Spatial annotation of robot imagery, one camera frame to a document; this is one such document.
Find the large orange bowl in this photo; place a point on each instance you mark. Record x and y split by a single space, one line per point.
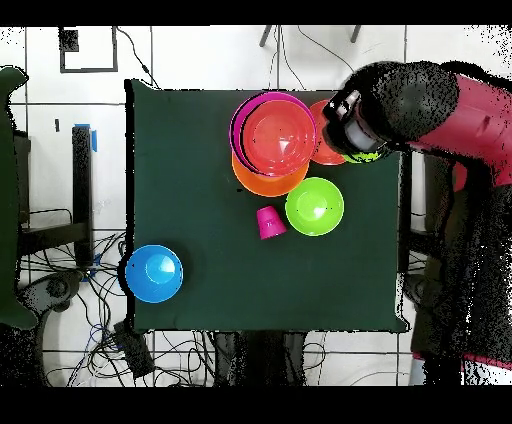
268 186

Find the red-orange bowl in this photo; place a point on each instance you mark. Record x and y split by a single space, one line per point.
280 140
318 150

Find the large pink bowl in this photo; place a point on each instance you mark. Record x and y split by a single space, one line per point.
238 116

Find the light green cup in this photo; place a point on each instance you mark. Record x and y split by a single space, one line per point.
360 158

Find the light blue bowl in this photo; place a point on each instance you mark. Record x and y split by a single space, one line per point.
154 276

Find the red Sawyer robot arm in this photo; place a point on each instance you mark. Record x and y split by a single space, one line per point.
480 120

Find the raspberry red cup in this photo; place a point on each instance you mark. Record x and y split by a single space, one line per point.
270 224

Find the green bowl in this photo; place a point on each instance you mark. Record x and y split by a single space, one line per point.
314 206

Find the dark green table cloth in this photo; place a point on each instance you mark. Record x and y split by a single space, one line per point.
180 180

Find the black metal stand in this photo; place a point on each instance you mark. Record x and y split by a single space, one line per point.
82 192

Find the grey tripod leg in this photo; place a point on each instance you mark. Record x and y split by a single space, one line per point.
355 34
266 36

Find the blue tape strip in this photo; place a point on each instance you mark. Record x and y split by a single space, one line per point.
94 140

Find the black power brick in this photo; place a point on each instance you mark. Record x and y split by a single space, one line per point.
134 352

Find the green clothed side table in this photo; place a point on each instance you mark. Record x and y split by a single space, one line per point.
8 200

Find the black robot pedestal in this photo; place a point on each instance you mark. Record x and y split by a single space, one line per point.
256 360

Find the black pedestal foot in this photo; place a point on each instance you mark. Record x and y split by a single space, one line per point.
56 288

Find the black square floor frame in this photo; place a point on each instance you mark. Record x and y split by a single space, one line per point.
115 48

